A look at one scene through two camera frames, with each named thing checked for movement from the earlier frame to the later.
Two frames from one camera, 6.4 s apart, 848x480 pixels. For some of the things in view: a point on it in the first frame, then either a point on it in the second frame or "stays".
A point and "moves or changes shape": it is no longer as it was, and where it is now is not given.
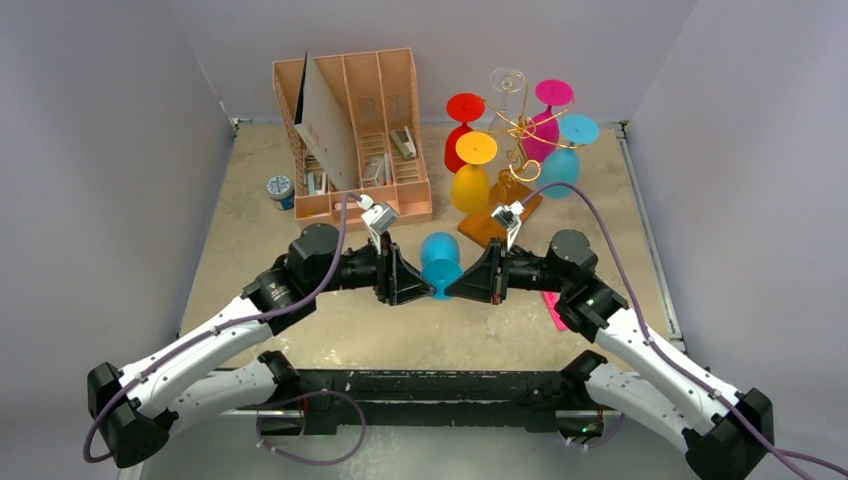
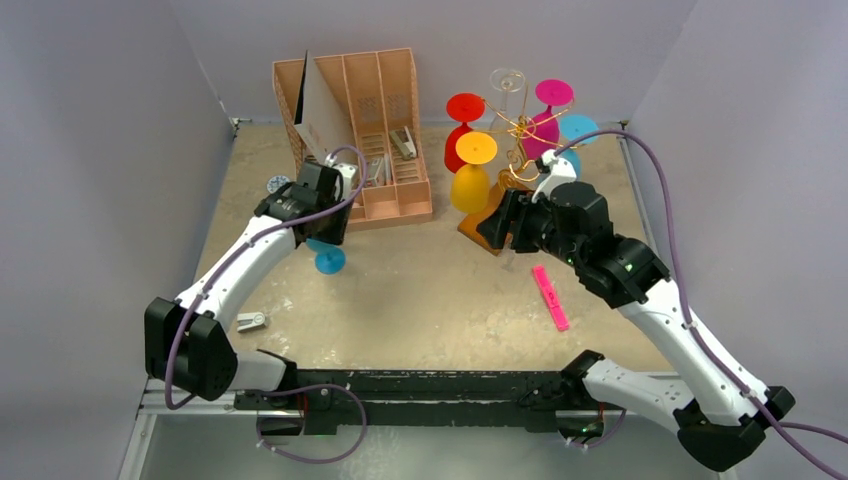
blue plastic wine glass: x=440 y=261 moves or changes shape
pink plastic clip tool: x=551 y=297 stays
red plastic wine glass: x=464 y=108 stays
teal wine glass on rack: x=563 y=165 stays
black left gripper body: x=381 y=277 to x=332 y=225
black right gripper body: x=498 y=272 to x=511 y=220
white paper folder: x=320 y=119 stays
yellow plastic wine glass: x=470 y=186 stays
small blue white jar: x=280 y=188 stays
